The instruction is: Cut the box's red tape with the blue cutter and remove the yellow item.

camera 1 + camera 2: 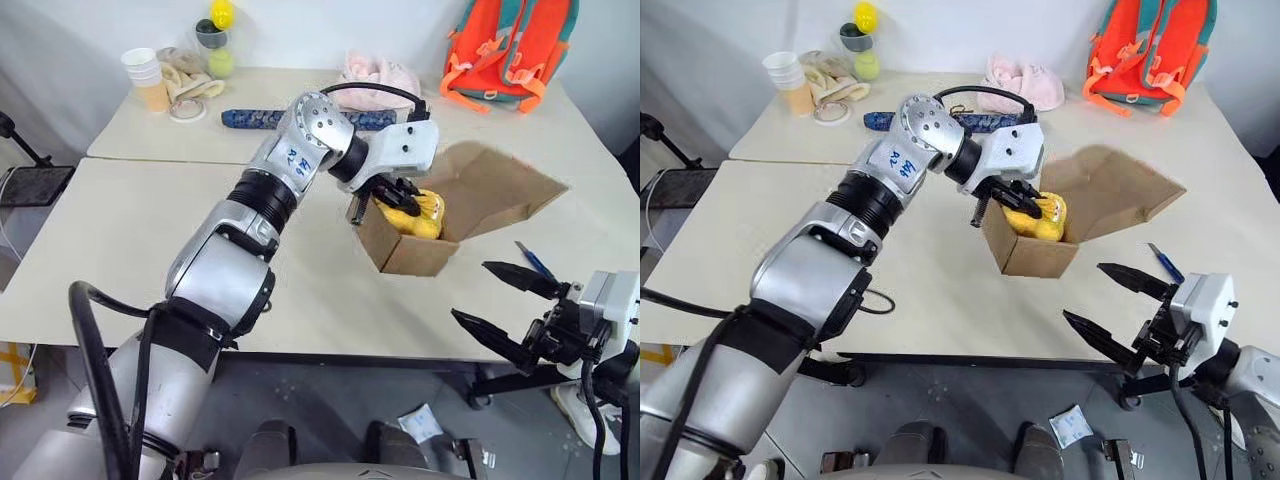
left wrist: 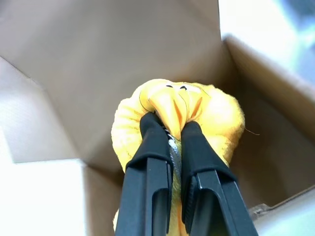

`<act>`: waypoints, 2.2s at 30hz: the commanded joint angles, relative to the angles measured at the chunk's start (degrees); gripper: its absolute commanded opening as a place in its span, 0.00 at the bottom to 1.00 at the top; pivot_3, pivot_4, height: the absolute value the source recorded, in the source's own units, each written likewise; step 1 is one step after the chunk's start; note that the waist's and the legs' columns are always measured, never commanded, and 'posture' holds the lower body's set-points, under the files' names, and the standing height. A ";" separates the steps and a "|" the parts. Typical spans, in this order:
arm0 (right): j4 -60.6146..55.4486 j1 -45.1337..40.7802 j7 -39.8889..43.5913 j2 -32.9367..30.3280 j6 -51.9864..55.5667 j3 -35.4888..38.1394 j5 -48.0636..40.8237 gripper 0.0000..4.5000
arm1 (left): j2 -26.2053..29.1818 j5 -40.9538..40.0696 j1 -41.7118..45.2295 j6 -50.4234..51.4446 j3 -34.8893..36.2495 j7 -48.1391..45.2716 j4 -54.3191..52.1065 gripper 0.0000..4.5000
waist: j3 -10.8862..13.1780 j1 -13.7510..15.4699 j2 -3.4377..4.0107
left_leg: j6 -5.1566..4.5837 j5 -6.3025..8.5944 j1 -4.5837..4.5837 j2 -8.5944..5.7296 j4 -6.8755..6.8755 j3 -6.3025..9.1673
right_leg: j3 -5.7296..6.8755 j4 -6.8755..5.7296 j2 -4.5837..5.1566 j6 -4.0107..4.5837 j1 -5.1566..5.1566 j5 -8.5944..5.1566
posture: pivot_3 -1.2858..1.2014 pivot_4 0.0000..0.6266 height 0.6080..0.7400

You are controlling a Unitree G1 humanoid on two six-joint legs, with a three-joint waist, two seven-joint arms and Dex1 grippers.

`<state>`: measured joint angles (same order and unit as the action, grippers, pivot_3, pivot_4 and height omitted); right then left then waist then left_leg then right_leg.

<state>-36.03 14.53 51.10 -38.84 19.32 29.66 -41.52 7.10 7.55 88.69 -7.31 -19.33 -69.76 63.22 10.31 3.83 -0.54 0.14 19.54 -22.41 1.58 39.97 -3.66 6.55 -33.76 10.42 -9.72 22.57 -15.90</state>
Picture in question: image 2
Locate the yellow plush item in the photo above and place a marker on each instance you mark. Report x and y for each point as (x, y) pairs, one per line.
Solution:
(216, 110)

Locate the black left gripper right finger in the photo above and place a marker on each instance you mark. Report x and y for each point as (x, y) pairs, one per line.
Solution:
(211, 186)

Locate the brown cardboard box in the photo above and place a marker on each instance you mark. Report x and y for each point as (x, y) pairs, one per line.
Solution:
(123, 61)

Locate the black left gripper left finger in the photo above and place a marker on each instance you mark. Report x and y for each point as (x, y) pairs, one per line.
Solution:
(145, 177)

